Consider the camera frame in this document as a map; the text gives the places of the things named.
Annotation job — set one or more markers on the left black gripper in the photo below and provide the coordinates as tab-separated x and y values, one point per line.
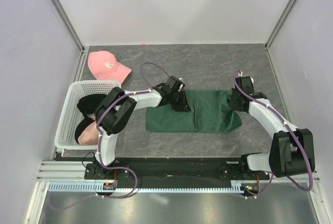
183	105

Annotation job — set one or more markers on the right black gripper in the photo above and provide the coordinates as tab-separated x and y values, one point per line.
231	104

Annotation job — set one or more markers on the dark green cloth napkin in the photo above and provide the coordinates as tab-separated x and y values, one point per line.
209	113

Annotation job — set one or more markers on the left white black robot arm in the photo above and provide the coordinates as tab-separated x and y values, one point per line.
115	111

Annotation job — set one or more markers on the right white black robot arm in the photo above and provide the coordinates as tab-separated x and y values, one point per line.
292	148

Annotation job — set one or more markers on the pink baseball cap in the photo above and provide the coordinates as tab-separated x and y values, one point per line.
103	65

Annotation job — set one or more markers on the black cloth in basket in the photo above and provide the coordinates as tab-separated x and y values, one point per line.
87	106

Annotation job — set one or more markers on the peach cloth in basket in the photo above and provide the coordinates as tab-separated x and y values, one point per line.
89	136

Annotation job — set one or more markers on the white perforated plastic basket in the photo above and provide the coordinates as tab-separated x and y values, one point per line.
71	116

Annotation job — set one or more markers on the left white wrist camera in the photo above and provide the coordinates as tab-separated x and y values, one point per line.
180	84

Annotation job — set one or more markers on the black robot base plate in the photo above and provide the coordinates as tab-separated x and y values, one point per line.
224	168

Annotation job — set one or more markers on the light blue slotted cable duct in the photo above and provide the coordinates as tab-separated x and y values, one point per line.
103	187

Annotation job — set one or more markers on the right aluminium frame post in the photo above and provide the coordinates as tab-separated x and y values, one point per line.
280	23

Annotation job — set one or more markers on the aluminium frame post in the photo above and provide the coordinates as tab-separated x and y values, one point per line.
67	23
280	23

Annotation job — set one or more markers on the left aluminium frame post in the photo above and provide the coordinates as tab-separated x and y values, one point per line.
67	23

